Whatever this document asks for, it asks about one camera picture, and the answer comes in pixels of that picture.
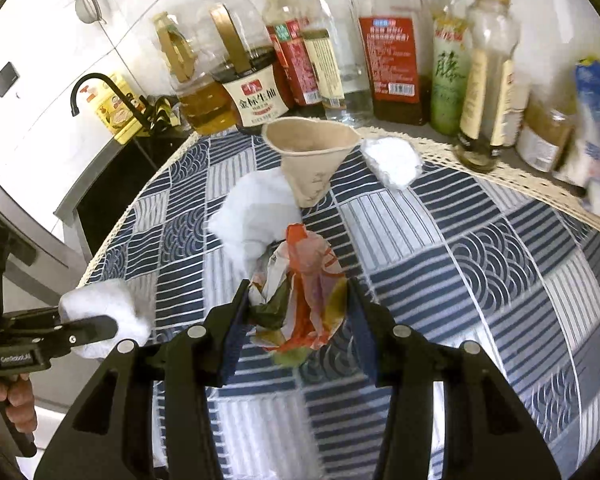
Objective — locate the soy sauce jug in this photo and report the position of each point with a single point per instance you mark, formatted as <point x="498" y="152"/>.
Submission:
<point x="245" y="90"/>

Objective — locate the green label bottle gold cap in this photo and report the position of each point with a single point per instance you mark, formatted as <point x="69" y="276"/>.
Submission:
<point x="447" y="70"/>

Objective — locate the pale label bottle gold cap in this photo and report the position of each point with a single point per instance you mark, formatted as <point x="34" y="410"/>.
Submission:
<point x="482" y="90"/>

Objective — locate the black faucet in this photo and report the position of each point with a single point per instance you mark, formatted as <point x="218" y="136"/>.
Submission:
<point x="92" y="77"/>

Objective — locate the clear bottle yellow cap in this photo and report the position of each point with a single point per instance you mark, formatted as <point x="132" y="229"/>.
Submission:
<point x="330" y="60"/>

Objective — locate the blue white patterned tablecloth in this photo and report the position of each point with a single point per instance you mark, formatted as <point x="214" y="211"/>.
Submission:
<point x="455" y="285"/>

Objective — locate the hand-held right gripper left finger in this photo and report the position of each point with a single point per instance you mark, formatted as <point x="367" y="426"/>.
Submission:
<point x="232" y="345"/>

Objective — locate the glass jar amber contents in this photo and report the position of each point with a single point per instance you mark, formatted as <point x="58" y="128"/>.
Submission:
<point x="547" y="132"/>

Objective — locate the black sponge rack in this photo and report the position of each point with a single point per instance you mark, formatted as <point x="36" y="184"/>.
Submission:
<point x="164" y="112"/>

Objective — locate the orange snack wrapper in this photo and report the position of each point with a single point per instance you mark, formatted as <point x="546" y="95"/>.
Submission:
<point x="305" y="290"/>

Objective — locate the black sink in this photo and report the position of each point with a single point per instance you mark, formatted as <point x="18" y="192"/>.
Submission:
<point x="125" y="180"/>

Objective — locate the tall red label bottle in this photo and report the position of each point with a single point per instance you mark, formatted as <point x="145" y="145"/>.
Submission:
<point x="392" y="60"/>

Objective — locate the red label bottle black cap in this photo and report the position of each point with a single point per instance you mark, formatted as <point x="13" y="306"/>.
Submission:
<point x="292" y="55"/>

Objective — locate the black wall switch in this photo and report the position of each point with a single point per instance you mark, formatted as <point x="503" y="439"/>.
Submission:
<point x="5" y="79"/>

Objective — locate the white tissue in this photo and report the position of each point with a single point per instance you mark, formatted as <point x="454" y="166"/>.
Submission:
<point x="392" y="160"/>
<point x="107" y="302"/>
<point x="250" y="220"/>

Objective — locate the person's left hand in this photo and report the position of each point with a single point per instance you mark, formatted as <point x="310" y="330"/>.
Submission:
<point x="21" y="402"/>

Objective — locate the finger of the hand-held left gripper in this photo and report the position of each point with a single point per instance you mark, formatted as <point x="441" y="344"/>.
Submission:
<point x="87" y="332"/>
<point x="35" y="316"/>

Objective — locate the cooking oil jug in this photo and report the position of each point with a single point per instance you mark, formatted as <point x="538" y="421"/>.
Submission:
<point x="202" y="95"/>

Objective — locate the brown paper cup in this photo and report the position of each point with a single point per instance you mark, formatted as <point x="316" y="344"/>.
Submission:
<point x="310" y="160"/>

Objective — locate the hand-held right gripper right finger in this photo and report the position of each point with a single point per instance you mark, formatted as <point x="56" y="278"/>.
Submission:
<point x="362" y="340"/>

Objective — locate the yellow dish soap bottle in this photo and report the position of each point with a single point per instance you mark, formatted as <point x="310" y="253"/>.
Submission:
<point x="111" y="110"/>

